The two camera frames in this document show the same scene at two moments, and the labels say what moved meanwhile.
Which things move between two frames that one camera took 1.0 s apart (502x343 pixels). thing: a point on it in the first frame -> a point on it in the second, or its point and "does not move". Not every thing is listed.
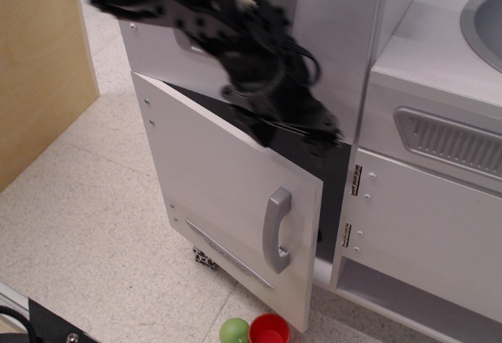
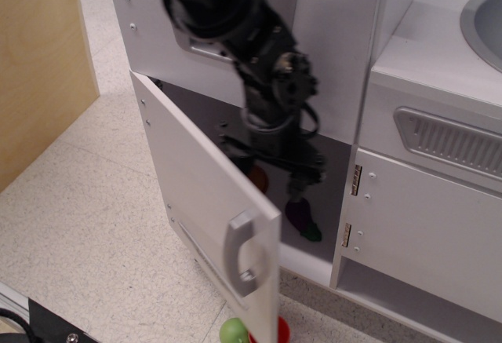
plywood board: x=48 y=78 does not move
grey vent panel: x=468 y=146 does not move
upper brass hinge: x=356 y=180 does not move
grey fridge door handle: x=279 y=203 -> x=244 y=282
